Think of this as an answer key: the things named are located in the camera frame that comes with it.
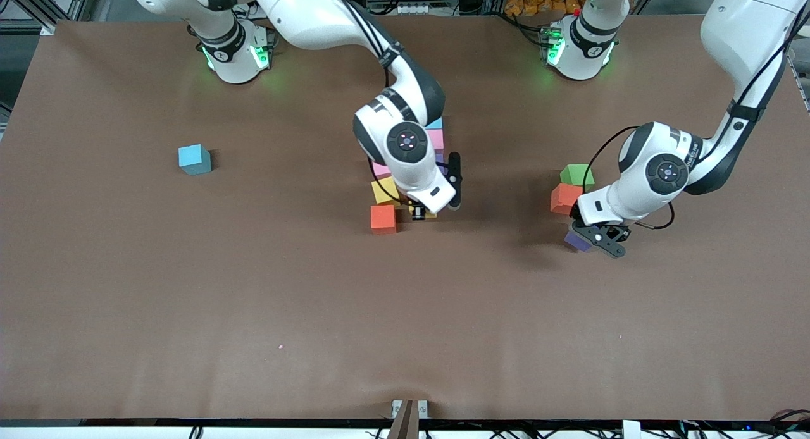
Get orange foam cube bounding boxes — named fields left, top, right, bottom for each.
left=550, top=183, right=583, bottom=216
left=370, top=204, right=397, bottom=235

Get green foam cube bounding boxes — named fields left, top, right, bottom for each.
left=559, top=163, right=595, bottom=190

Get brown strip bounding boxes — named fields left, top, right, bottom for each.
left=386, top=399, right=422, bottom=439

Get dark teal foam cube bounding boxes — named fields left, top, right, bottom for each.
left=178, top=144, right=213, bottom=176

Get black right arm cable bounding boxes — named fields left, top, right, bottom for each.
left=367, top=156, right=406, bottom=207

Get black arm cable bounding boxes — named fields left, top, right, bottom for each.
left=367, top=156, right=406, bottom=207
left=582, top=125, right=676, bottom=231

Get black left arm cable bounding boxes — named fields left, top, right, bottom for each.
left=582, top=125, right=676, bottom=231

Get metal table edge bracket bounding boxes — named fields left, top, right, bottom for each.
left=391, top=399, right=429, bottom=421

